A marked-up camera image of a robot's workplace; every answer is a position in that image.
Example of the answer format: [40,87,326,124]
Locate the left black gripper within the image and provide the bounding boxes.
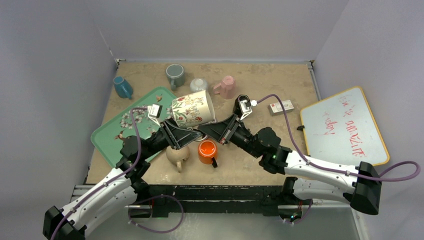
[140,117,201,160]

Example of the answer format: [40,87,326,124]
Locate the beige round mug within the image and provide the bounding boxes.
[165,146,190,173]

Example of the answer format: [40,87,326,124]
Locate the cream floral mug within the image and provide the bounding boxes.
[171,90,216,128]

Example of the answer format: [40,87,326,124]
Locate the orange mug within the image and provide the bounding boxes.
[197,140,218,168]

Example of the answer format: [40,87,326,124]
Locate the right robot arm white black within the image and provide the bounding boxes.
[198,114,382,215]

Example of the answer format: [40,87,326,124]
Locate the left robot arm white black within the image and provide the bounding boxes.
[42,119,205,240]

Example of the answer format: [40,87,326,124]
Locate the black mug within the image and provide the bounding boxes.
[232,94,252,119]

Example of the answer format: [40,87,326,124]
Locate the pink faceted mug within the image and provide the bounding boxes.
[213,75,236,100]

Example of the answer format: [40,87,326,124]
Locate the white-grey mug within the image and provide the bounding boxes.
[189,78,209,93]

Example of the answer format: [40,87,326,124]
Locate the grey-teal mug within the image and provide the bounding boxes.
[165,63,185,91]

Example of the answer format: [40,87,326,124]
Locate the blue mug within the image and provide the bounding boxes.
[113,76,134,100]

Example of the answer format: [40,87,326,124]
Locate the small red white box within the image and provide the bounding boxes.
[268,100,295,116]

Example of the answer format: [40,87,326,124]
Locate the green floral tray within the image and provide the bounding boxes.
[90,86,180,168]

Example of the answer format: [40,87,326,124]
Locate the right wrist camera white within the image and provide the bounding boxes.
[235,99,258,121]

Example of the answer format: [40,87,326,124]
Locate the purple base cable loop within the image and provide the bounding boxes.
[128,194,185,234]

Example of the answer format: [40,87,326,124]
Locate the whiteboard with yellow frame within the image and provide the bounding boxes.
[300,86,390,166]

